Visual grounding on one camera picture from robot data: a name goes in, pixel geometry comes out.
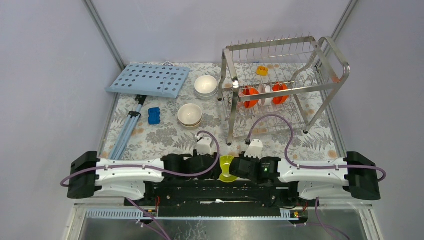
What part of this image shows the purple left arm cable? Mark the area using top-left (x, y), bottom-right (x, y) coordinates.
top-left (60, 130), bottom-right (221, 240)

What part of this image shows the orange bowl lower front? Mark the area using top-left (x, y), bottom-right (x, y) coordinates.
top-left (242, 86), bottom-right (260, 109)

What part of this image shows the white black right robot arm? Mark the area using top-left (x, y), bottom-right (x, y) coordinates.
top-left (229, 151), bottom-right (381, 206)

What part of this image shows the orange bowl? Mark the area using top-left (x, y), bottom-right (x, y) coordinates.
top-left (242, 86), bottom-right (260, 109)
top-left (271, 82), bottom-right (290, 106)

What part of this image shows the blue toy block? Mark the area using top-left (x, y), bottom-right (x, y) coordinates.
top-left (148, 107), bottom-right (161, 125)

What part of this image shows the floral table mat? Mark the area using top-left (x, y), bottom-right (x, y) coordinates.
top-left (121, 63), bottom-right (342, 165)

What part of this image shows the small yellow cup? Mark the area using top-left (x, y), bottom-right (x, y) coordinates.
top-left (256, 65), bottom-right (269, 77)

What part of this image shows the blue perforated tray stand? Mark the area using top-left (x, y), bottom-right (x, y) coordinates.
top-left (105, 63), bottom-right (191, 160)

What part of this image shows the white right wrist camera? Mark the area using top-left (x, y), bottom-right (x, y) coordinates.
top-left (243, 139), bottom-right (263, 159)

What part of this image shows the white slotted cable duct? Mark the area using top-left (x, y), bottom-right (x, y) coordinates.
top-left (85, 208), bottom-right (300, 222)

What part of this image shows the orange bowl lower rear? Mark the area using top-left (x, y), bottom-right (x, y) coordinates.
top-left (271, 82), bottom-right (290, 106)

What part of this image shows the white bowl front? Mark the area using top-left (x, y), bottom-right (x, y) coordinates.
top-left (194, 88), bottom-right (218, 100)

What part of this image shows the white pink bowl in rack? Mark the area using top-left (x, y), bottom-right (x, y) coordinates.
top-left (258, 84), bottom-right (274, 108)

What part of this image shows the lime green bowl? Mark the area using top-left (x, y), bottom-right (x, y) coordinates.
top-left (219, 155), bottom-right (238, 183)

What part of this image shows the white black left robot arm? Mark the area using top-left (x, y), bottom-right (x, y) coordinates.
top-left (60, 151), bottom-right (220, 206)

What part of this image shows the stainless steel dish rack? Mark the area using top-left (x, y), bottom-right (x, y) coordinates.
top-left (217, 35), bottom-right (351, 145)

